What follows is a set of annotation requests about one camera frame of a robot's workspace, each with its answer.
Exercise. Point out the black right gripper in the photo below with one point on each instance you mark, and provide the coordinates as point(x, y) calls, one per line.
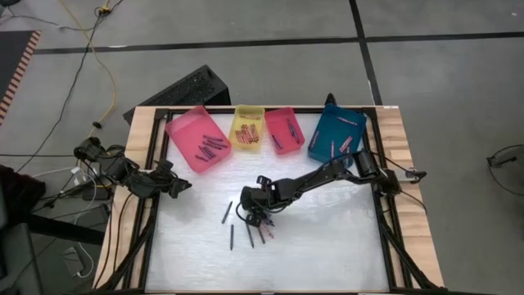
point(262, 194)

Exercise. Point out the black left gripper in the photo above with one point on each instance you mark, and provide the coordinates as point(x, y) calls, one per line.
point(161, 178)

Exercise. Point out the blue crayon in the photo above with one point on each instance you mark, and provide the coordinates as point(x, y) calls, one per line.
point(269, 223)
point(231, 237)
point(292, 132)
point(277, 142)
point(290, 127)
point(227, 212)
point(249, 238)
point(295, 133)

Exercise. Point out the purple crayon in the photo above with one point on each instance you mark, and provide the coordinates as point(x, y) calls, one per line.
point(211, 151)
point(261, 236)
point(204, 154)
point(208, 150)
point(200, 158)
point(213, 138)
point(217, 144)

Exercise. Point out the red crayon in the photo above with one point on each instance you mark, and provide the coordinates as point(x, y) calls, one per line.
point(250, 117)
point(250, 134)
point(240, 134)
point(246, 136)
point(255, 133)

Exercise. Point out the pink crayon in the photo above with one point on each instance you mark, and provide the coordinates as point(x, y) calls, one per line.
point(347, 121)
point(332, 148)
point(314, 139)
point(348, 146)
point(269, 233)
point(344, 143)

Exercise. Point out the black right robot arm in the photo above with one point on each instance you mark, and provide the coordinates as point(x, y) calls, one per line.
point(327, 172)

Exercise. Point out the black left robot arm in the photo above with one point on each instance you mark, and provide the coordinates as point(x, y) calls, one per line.
point(110, 164)

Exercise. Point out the large pink plastic bin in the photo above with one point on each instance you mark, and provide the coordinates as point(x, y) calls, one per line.
point(184, 131)

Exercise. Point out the small red plastic bin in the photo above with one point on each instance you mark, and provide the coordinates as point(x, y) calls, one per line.
point(282, 143)

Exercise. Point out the yellow plastic bin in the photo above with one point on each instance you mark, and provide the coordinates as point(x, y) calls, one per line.
point(247, 112)

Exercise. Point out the blue plastic bin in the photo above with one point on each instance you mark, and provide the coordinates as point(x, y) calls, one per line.
point(327, 131)

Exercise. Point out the black floor beam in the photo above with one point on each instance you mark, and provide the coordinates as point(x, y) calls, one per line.
point(65, 231)

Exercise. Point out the dark bag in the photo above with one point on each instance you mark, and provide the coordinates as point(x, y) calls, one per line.
point(20, 188)

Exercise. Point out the black mat with striped edge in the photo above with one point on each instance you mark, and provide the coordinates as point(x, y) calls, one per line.
point(10, 61)

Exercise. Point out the black aluminium table frame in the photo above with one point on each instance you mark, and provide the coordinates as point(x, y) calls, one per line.
point(146, 254)

